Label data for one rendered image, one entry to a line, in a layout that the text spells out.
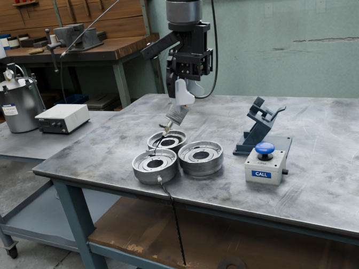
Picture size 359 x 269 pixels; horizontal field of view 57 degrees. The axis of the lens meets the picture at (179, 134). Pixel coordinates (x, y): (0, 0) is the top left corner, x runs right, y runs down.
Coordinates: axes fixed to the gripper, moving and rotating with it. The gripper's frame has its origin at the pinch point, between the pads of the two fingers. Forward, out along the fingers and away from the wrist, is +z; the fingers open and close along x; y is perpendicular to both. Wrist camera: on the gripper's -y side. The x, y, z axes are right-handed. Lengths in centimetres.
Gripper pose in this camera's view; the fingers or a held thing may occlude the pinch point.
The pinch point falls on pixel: (179, 106)
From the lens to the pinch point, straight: 80.5
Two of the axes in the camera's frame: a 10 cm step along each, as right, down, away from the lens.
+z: 0.4, 8.7, 4.9
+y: 8.8, 2.0, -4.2
